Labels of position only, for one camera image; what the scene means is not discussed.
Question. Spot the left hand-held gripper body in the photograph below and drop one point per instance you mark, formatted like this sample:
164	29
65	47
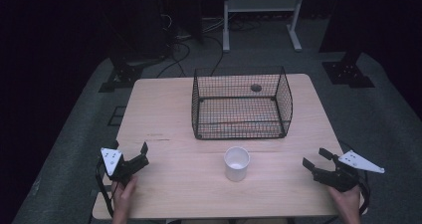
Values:
116	166

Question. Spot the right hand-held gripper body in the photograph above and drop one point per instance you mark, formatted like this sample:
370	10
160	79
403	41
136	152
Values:
343	179

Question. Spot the person's right hand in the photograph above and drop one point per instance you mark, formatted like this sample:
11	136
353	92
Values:
348	202

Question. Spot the person's left hand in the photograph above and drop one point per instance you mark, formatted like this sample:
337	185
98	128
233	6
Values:
122	197

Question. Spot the black stand base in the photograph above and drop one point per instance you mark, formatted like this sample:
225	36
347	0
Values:
124	76
348	73

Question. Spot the white cup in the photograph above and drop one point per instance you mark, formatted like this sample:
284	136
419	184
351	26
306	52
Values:
236	172

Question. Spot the dark round object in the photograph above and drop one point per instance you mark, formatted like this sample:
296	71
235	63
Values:
256	87

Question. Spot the white metal stand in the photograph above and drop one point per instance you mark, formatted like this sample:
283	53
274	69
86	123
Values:
262	3

